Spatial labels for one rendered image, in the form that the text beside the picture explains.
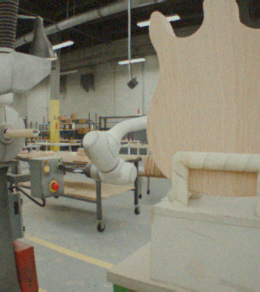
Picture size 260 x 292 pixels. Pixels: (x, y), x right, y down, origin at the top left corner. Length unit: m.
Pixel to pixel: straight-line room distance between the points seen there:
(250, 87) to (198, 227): 0.28
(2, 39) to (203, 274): 1.04
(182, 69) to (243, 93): 0.13
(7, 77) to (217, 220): 0.78
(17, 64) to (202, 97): 0.64
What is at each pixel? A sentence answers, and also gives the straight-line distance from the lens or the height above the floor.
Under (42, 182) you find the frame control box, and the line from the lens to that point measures 1.38.
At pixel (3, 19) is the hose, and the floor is 1.71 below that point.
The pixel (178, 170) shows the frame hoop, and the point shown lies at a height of 1.18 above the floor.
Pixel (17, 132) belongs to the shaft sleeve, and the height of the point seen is 1.25.
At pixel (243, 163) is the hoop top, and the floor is 1.20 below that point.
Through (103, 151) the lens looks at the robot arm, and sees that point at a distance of 1.04.
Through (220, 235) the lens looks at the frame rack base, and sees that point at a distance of 0.51.
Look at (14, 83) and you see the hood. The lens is 0.94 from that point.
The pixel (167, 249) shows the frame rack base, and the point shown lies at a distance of 0.57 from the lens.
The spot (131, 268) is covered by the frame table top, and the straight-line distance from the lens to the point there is 0.67.
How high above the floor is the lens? 1.25
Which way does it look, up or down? 3 degrees down
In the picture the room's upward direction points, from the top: straight up
